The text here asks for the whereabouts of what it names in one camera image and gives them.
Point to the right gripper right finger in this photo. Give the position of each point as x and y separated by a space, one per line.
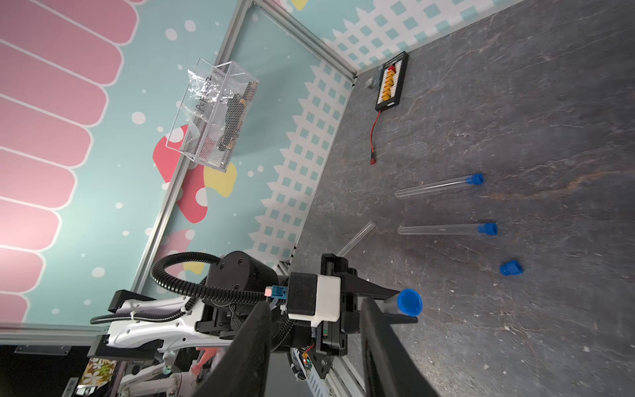
388 369

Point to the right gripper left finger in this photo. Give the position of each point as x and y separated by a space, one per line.
244 367

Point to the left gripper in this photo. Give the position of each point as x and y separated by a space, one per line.
233 281

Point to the blue stopper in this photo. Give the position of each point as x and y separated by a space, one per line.
511 268
409 302
476 179
490 229

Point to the clear test tube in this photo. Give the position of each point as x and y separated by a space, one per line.
389 306
356 239
433 230
456 183

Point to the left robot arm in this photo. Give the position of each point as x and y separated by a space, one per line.
139 326

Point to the black board yellow connectors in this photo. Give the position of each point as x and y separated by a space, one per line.
391 83

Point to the clear plastic bag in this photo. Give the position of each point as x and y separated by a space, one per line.
204 107

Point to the white wire wall basket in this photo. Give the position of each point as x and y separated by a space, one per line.
237 81

